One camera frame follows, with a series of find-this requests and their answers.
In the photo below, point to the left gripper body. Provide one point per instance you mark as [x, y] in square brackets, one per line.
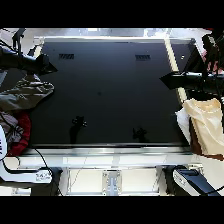
[42, 64]

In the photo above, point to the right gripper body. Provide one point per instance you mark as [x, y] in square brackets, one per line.
[180, 81]

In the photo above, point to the grey-brown shirt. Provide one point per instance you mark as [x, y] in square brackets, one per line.
[26, 91]

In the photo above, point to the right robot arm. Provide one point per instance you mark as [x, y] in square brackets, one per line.
[207, 80]

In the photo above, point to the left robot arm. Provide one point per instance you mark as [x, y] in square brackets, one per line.
[13, 60]

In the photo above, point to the cream garment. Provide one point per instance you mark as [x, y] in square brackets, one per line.
[208, 123]

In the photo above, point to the pale garment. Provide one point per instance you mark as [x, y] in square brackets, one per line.
[8, 125]

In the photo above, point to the red garment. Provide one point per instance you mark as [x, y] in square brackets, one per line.
[23, 133]

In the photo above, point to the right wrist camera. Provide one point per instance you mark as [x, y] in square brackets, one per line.
[209, 42]

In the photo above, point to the silver frame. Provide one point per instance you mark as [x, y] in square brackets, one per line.
[111, 181]

